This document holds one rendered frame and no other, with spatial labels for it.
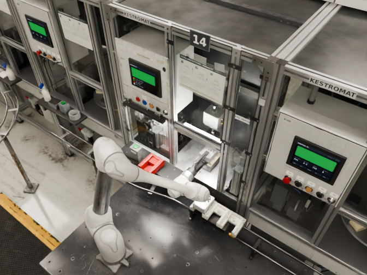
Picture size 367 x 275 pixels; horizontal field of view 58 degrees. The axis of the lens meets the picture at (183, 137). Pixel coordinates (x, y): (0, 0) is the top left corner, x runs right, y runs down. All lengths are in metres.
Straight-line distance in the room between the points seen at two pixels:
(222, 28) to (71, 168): 2.58
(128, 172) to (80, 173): 2.04
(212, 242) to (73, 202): 1.68
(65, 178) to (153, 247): 1.70
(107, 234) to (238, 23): 1.46
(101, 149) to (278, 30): 1.14
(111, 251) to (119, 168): 0.63
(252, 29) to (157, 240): 1.52
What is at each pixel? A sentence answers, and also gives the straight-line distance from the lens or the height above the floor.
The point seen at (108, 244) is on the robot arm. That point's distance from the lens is 2.18.
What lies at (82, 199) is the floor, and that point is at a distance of 3.58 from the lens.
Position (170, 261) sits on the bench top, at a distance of 2.36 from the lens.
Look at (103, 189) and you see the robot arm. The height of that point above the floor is 1.20.
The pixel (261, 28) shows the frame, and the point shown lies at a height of 2.01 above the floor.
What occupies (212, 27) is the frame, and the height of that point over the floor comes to 2.01.
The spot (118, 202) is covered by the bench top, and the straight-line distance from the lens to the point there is 2.64.
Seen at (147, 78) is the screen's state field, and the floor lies 1.65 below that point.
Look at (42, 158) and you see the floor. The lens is 4.11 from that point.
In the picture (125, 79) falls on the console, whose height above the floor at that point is 1.54.
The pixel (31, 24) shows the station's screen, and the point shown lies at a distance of 2.88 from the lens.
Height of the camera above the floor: 2.82
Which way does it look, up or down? 45 degrees down
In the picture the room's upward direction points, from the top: straight up
